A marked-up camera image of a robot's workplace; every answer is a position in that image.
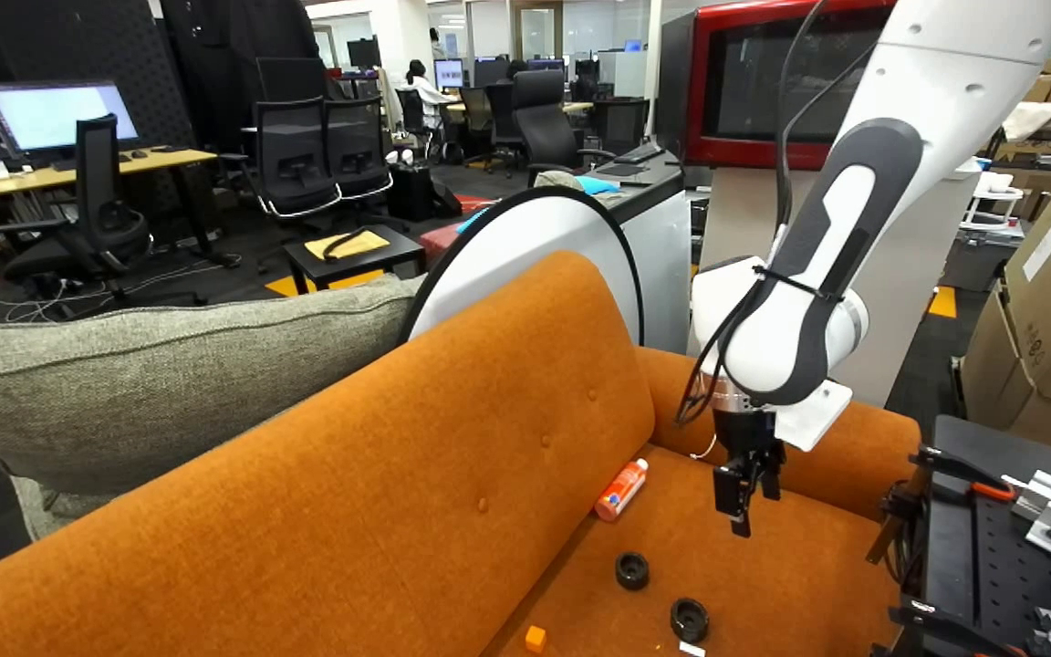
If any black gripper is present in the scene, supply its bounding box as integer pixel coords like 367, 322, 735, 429
710, 407, 789, 539

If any black knurled ring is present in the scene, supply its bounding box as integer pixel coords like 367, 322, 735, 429
666, 594, 715, 648
614, 550, 652, 594

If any orange fabric sofa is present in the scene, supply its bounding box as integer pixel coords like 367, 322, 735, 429
0, 247, 927, 657

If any orange glue tube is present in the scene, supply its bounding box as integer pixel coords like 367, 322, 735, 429
592, 456, 652, 524

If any white side panel unit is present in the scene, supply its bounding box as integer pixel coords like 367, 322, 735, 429
533, 160, 701, 356

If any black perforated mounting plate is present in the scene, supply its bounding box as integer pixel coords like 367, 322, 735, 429
894, 412, 1051, 657

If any black and red microwave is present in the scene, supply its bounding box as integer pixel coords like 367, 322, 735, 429
652, 0, 918, 176

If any small black side table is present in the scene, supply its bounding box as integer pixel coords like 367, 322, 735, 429
277, 219, 432, 294

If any yellow paper pad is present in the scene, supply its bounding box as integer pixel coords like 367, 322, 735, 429
304, 226, 394, 265

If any seated person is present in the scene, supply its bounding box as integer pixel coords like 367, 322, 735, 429
403, 55, 450, 128

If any black mesh office chair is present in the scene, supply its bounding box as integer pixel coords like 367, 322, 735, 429
249, 92, 336, 226
320, 92, 396, 205

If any grey fabric cushion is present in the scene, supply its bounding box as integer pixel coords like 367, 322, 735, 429
0, 274, 427, 547

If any wooden desk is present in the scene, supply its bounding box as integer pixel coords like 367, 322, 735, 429
0, 141, 222, 205

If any lit computer monitor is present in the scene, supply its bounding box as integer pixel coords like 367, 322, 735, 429
0, 76, 147, 163

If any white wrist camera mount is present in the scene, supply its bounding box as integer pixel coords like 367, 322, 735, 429
774, 375, 857, 456

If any red handled clamp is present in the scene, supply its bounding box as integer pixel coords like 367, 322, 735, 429
909, 445, 1030, 512

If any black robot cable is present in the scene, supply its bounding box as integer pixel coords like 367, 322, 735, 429
673, 0, 837, 429

